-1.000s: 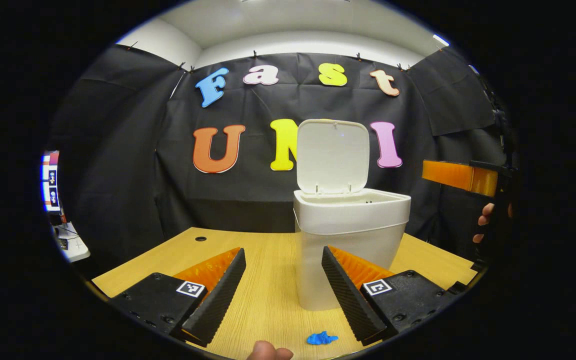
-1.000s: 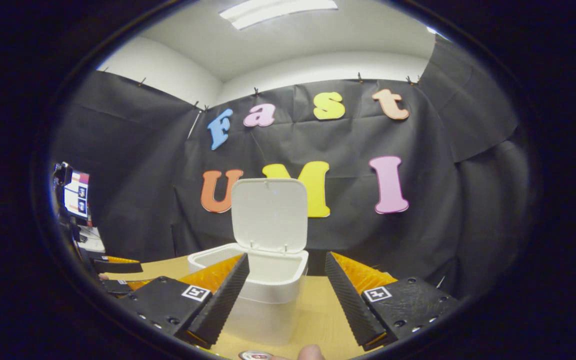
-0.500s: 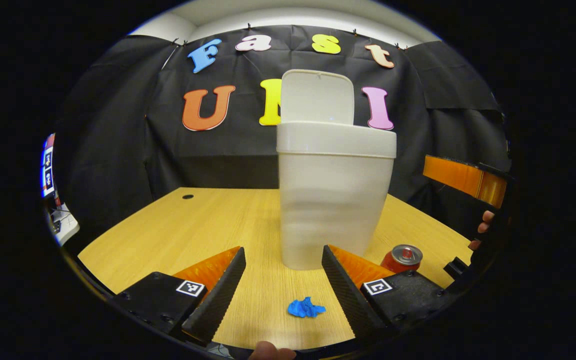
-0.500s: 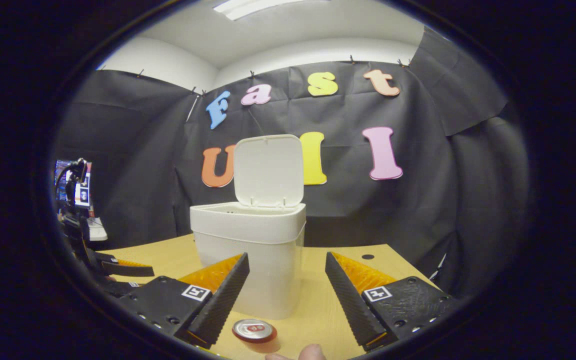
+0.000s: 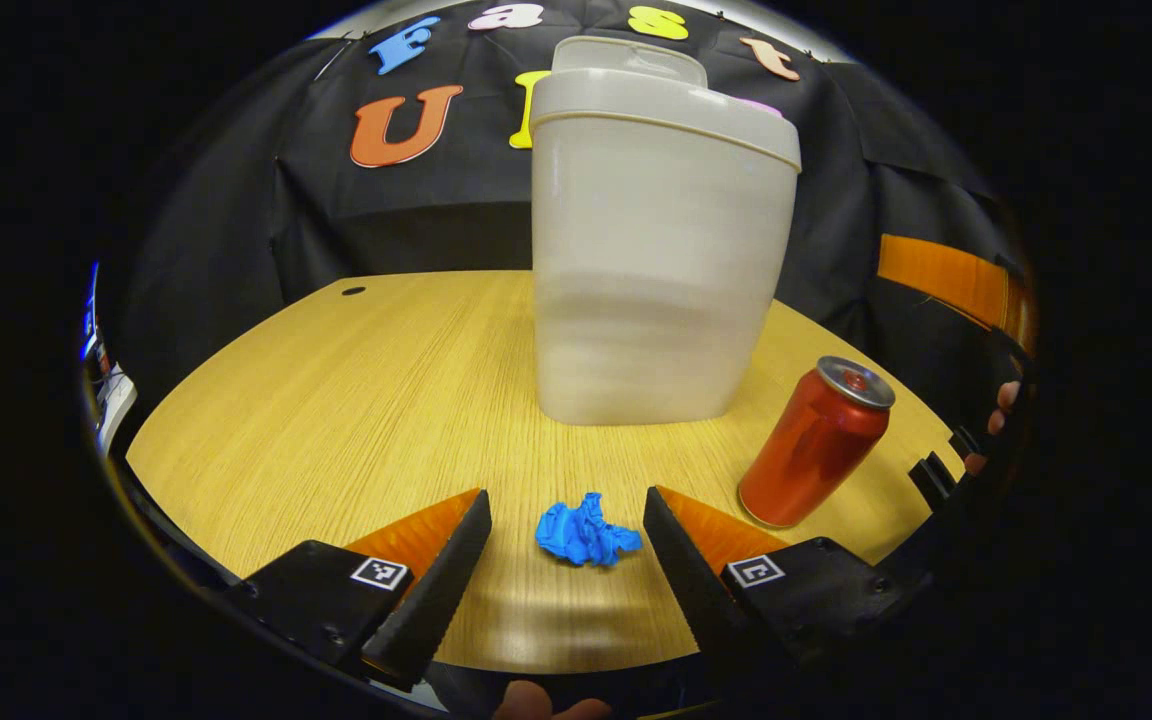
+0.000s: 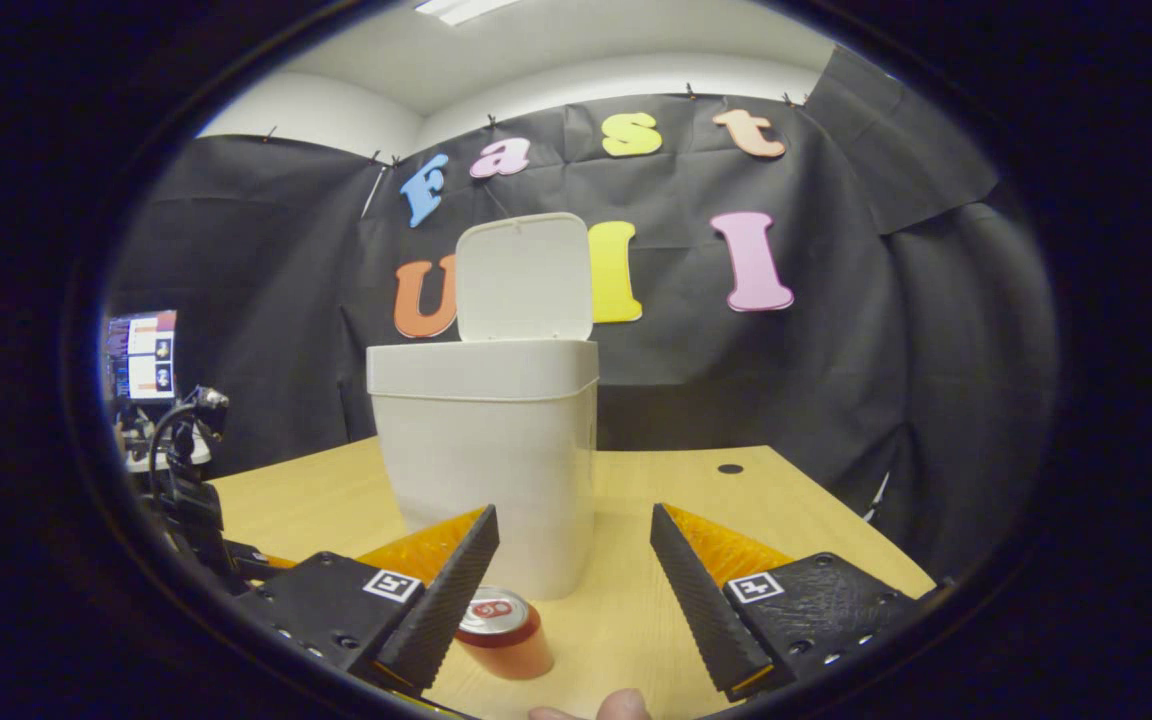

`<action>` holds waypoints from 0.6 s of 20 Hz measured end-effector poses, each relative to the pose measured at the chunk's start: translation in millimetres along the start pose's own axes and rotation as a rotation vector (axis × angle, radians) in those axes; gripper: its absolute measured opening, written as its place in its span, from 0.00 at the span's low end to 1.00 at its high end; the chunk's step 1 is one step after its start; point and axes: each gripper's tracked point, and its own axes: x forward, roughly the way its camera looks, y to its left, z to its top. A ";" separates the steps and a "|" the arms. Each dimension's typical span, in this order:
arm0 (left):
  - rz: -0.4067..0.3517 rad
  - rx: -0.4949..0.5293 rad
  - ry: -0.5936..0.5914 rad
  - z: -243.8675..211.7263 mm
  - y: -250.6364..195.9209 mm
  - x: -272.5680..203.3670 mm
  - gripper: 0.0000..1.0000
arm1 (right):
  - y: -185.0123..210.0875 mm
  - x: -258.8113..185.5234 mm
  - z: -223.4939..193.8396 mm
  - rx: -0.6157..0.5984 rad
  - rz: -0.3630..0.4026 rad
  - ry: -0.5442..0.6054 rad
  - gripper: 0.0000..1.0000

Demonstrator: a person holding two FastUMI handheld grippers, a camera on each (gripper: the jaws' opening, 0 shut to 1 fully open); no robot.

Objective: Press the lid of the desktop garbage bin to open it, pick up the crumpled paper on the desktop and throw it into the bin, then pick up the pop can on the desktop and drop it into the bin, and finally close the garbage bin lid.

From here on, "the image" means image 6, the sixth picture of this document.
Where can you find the white garbage bin lid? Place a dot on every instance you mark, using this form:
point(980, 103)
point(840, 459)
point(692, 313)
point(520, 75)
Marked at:
point(526, 280)

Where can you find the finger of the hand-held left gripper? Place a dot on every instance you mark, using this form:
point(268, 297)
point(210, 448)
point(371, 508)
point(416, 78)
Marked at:
point(246, 562)

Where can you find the white side table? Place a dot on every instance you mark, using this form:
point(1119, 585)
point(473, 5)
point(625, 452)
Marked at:
point(141, 462)

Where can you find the long ceiling light panel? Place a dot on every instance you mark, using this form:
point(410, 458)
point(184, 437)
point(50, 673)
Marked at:
point(461, 8)

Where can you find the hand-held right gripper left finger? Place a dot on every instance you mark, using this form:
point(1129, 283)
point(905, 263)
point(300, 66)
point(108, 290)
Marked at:
point(456, 600)

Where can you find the wooden desktop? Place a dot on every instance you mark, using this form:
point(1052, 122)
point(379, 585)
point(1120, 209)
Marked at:
point(686, 495)

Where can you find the red pop can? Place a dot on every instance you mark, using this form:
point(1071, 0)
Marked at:
point(511, 640)

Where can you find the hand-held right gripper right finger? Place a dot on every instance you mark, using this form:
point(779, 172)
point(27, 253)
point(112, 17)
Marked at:
point(696, 610)

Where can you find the white desktop garbage bin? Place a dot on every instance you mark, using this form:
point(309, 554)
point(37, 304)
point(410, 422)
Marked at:
point(496, 470)

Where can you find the computer monitor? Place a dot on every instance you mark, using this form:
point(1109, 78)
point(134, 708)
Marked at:
point(144, 355)

